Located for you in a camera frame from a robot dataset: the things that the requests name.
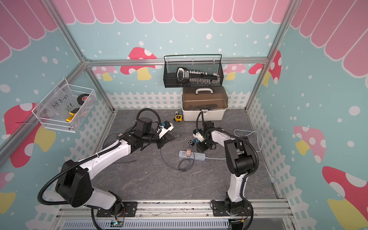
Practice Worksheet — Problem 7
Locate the yellow tape measure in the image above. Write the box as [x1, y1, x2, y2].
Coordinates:
[174, 115, 183, 122]

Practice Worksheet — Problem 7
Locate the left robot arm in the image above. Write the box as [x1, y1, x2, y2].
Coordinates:
[37, 108, 175, 216]

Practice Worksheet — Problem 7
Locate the black wire mesh basket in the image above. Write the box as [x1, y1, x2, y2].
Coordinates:
[163, 54, 224, 88]

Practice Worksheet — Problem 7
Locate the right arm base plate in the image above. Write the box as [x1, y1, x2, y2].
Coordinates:
[210, 199, 253, 217]

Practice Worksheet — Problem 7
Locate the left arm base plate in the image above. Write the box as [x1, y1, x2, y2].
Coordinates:
[97, 201, 138, 218]

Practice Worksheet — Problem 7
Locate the clear plastic wall bin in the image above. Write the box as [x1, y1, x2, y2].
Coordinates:
[32, 79, 97, 133]

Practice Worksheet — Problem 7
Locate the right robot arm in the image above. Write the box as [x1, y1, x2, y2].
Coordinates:
[193, 111, 259, 215]

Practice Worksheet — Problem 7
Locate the black electrical tape roll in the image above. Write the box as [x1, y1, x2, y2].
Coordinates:
[77, 94, 89, 105]

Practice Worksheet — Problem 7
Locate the white toolbox brown lid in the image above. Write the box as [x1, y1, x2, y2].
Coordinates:
[182, 86, 228, 121]

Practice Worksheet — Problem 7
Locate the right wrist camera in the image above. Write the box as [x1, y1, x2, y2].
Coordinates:
[193, 129, 204, 143]

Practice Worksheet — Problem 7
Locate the socket bit set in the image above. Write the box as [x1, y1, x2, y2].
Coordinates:
[176, 68, 221, 86]

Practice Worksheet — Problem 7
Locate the white power strip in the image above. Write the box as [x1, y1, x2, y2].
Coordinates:
[178, 150, 206, 161]

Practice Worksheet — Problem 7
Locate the grey USB cable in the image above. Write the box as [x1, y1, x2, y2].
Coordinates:
[159, 143, 196, 173]

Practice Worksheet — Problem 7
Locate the yellow tool in bin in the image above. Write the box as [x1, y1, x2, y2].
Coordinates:
[66, 112, 76, 122]

